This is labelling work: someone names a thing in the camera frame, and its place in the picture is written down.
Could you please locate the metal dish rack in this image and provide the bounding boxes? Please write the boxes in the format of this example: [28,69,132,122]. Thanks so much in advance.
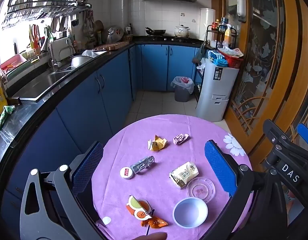
[5,0,92,18]

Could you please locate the orange and green packaging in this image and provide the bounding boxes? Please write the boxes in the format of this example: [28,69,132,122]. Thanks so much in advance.
[126,194,152,221]

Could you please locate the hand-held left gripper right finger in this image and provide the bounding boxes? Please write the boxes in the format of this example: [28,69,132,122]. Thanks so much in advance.
[204,140,289,240]

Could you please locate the white cooking pot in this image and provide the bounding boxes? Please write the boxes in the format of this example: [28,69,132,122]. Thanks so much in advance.
[174,25,191,37]

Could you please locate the crumpled orange wrapper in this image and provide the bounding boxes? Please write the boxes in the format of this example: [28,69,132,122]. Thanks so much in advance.
[141,216,169,229]

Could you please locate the crumpled pink wrapper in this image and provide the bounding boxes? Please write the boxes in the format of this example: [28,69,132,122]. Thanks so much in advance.
[173,133,190,146]

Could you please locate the round wooden board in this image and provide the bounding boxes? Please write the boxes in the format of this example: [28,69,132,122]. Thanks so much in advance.
[94,20,104,43]

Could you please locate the person's left hand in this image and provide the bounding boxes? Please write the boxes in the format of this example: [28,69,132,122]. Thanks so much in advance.
[134,232,168,240]

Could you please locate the grey bin with bag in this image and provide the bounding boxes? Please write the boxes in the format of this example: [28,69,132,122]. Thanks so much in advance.
[171,76,195,102]

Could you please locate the black wok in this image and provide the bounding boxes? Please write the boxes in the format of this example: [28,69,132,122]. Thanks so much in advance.
[145,27,167,36]

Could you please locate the crumpled yellow wrapper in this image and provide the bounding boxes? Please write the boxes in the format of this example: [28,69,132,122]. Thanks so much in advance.
[147,134,168,152]

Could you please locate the wooden glass door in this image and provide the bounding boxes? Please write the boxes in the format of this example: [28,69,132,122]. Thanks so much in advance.
[211,0,301,160]
[281,0,308,165]

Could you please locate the small white round cap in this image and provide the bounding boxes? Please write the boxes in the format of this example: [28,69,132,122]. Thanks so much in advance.
[120,167,134,180]

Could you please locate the steel faucet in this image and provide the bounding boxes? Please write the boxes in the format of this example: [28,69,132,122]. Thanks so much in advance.
[48,39,73,68]

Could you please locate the thin black stick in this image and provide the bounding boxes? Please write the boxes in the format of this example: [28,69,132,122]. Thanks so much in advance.
[146,209,155,236]

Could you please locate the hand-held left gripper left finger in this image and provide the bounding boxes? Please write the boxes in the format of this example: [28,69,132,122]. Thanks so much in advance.
[19,141,104,240]

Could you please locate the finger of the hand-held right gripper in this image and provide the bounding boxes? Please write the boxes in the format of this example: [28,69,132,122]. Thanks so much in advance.
[297,124,308,155]
[263,119,296,153]

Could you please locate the pink flowered tablecloth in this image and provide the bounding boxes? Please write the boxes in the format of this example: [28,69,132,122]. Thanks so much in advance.
[91,114,253,240]

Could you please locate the clear plastic lid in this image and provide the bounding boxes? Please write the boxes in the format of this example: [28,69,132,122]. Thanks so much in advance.
[186,177,216,204]

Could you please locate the green cloth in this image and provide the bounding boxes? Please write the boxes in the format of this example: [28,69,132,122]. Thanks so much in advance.
[0,104,16,133]

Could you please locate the metal bowl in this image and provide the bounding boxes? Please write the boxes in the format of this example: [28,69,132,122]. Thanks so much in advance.
[70,54,94,68]

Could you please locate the black metal rack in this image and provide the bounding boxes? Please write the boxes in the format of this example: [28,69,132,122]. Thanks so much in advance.
[194,25,237,100]

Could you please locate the metal pot lid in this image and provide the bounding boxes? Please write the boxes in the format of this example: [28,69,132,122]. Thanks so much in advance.
[105,25,124,44]

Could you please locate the red plastic basket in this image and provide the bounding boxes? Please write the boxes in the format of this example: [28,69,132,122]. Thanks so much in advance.
[219,50,244,68]

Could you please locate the white plastic bag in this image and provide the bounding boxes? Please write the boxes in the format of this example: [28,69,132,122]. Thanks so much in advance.
[81,50,104,58]

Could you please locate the blue wipes pack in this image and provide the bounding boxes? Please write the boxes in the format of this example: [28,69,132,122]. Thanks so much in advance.
[208,50,229,67]

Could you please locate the blue kitchen cabinets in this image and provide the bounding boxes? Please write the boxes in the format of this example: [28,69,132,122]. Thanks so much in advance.
[0,44,207,230]

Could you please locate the black countertop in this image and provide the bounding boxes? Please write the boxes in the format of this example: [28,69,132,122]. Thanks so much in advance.
[0,36,207,180]

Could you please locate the grey hanging cloth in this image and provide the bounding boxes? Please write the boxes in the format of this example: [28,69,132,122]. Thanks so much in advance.
[193,44,206,64]

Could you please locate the steel sink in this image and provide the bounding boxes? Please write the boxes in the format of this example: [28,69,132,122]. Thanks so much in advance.
[13,70,74,102]

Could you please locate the white plastic bowl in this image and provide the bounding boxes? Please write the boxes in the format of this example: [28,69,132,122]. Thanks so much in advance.
[172,197,209,228]

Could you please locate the beige snack packet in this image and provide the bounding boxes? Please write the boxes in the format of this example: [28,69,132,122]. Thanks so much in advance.
[169,161,199,189]

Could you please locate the wooden cutting board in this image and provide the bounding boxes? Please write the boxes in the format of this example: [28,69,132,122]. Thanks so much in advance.
[93,41,129,52]

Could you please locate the silver foil wrapper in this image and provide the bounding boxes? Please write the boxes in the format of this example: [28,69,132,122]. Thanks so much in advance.
[130,156,156,174]

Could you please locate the white cylindrical tank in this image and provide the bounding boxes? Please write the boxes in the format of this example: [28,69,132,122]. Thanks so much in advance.
[200,8,216,42]

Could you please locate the pink plastic basket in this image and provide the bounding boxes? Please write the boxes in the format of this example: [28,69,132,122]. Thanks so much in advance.
[0,54,27,72]

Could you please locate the white storage cabinet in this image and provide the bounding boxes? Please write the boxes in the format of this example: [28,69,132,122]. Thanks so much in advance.
[195,61,240,123]

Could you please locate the yellow oil bottle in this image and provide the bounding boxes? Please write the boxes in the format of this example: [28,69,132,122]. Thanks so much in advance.
[223,24,232,47]

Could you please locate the white wall dispenser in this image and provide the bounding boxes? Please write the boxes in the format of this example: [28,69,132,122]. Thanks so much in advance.
[236,0,246,22]

